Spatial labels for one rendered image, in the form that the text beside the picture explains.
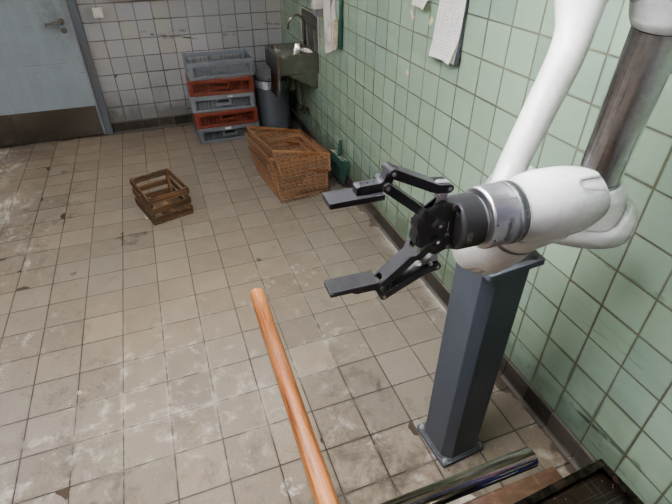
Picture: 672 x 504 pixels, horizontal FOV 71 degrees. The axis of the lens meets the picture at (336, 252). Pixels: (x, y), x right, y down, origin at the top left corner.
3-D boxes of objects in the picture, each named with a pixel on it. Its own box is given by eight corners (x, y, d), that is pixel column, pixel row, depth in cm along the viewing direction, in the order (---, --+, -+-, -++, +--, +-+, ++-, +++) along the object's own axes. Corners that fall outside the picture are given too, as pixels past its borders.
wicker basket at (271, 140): (274, 185, 349) (271, 150, 333) (248, 157, 389) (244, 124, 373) (331, 171, 368) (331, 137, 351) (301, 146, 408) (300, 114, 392)
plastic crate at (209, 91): (255, 92, 444) (253, 75, 435) (189, 98, 430) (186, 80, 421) (248, 80, 475) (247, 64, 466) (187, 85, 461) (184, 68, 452)
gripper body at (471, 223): (495, 204, 60) (430, 217, 57) (483, 258, 65) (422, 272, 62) (463, 179, 66) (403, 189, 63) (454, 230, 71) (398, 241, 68)
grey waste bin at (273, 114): (296, 130, 485) (294, 75, 453) (261, 135, 475) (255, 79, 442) (287, 118, 514) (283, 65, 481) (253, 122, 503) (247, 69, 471)
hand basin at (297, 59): (320, 126, 428) (318, 15, 374) (281, 131, 418) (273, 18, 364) (305, 110, 463) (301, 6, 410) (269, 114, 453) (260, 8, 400)
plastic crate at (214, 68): (255, 75, 437) (253, 57, 428) (189, 81, 420) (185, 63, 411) (246, 64, 468) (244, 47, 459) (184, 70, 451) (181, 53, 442)
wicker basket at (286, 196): (273, 206, 361) (270, 173, 345) (250, 176, 402) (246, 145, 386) (330, 192, 378) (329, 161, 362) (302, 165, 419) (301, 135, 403)
